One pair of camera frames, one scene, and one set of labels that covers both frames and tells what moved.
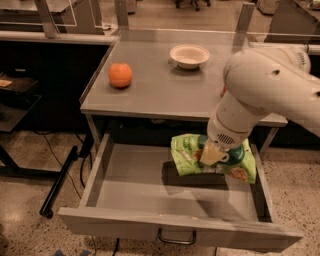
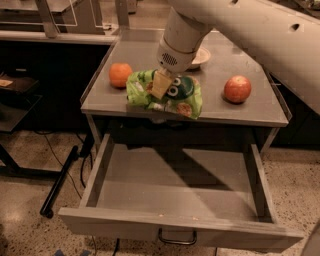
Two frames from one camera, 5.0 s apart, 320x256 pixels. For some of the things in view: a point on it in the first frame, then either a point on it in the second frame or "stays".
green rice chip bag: (187, 150) → (183, 96)
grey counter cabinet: (167, 82) stays
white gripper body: (222, 135) → (174, 60)
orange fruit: (120, 75) stays
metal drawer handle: (182, 242) stays
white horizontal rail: (39, 35) stays
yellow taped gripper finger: (213, 153) → (161, 82)
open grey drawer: (135, 189) stays
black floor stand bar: (46, 210) stays
